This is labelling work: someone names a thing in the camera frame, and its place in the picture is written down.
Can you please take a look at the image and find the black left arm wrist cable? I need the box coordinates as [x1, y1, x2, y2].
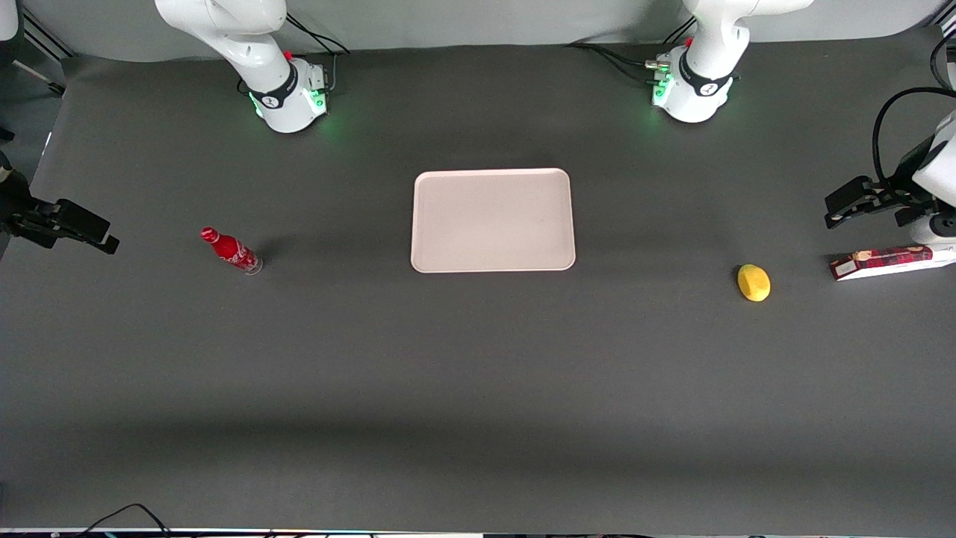
[872, 34, 956, 191]

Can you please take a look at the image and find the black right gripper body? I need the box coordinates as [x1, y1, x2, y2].
[0, 152, 61, 249]

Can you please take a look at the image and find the red cola bottle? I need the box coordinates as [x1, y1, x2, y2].
[199, 227, 264, 276]

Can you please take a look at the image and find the red cookie box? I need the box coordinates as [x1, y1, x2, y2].
[829, 245, 956, 282]

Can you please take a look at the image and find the black right base cable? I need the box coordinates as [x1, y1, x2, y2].
[286, 13, 352, 94]

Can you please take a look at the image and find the black cable at table edge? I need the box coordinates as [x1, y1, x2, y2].
[75, 503, 174, 538]

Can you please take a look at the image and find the dark grey table mat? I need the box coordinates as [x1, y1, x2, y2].
[0, 26, 956, 533]

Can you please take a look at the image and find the pale pink plastic tray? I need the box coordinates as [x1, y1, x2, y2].
[410, 168, 577, 274]

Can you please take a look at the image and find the yellow lemon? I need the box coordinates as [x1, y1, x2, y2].
[737, 264, 772, 303]

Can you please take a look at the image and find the thin grey rod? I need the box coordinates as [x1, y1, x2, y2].
[11, 60, 66, 96]

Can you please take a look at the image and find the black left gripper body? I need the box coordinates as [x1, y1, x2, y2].
[857, 179, 938, 229]

